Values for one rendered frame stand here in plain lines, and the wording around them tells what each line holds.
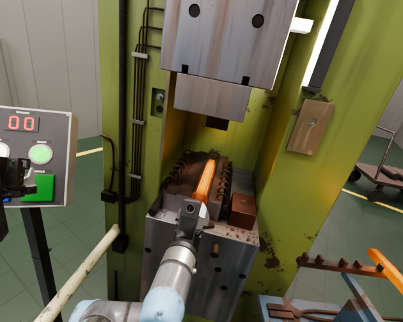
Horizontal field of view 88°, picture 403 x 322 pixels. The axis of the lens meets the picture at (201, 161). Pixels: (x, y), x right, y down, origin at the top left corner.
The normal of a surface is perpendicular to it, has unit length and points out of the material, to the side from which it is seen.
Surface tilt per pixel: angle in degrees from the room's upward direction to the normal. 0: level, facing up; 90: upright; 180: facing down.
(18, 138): 60
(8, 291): 0
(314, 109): 90
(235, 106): 90
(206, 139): 90
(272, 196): 90
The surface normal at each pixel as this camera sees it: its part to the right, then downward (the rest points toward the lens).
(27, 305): 0.17, -0.89
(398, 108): -0.53, 0.28
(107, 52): -0.18, 0.39
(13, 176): 0.30, -0.06
